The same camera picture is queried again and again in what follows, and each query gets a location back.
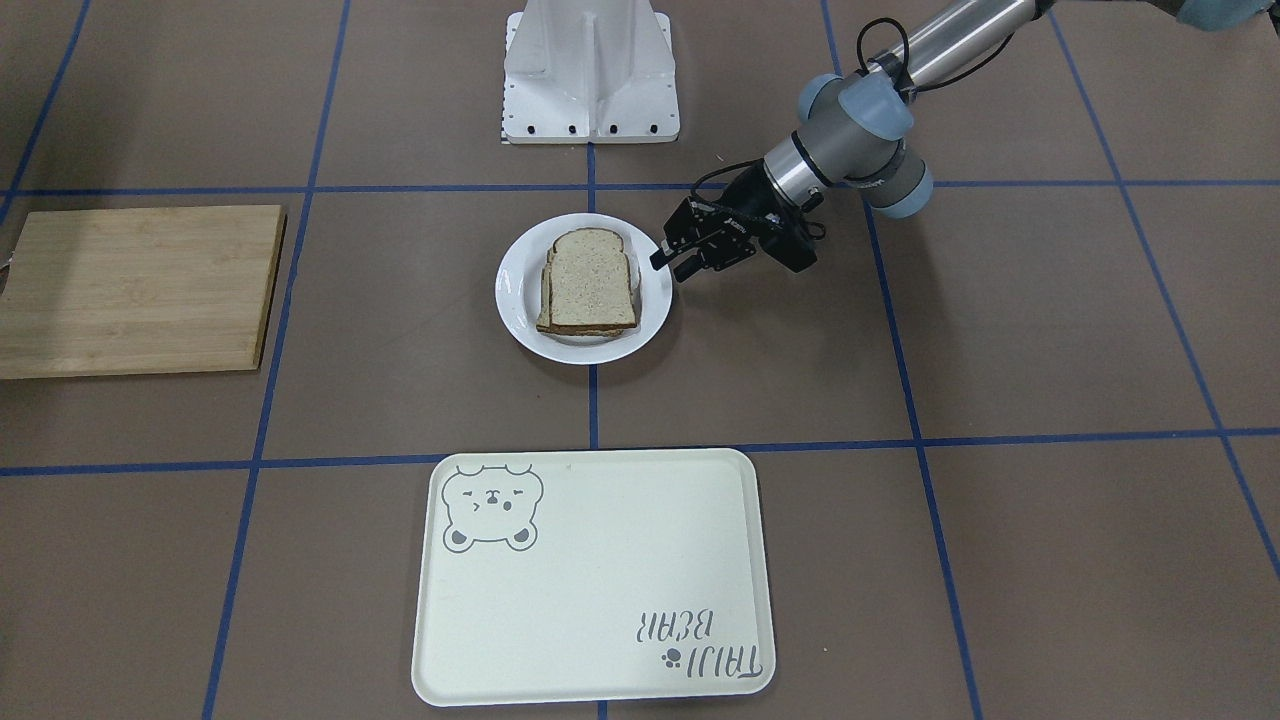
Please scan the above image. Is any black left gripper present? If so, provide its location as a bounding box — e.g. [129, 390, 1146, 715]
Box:
[649, 165, 778, 283]

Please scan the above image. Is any bread slice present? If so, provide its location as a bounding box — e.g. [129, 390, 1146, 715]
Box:
[536, 252, 639, 336]
[539, 227, 637, 336]

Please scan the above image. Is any white round plate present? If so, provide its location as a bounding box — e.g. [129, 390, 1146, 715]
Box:
[494, 213, 675, 366]

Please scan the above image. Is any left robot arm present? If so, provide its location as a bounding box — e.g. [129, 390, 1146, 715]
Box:
[649, 1, 1052, 282]

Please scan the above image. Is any bread slice on plate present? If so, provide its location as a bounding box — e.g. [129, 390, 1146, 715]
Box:
[536, 252, 639, 336]

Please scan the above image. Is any cream bear serving tray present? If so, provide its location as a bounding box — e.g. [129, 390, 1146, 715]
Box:
[410, 448, 777, 707]

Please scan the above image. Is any wooden cutting board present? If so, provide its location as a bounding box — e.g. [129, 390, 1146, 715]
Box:
[1, 204, 287, 380]

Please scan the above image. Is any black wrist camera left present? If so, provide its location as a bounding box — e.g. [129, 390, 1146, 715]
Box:
[758, 195, 827, 273]

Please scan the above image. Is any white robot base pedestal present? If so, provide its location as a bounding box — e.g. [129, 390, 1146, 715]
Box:
[500, 1, 682, 145]

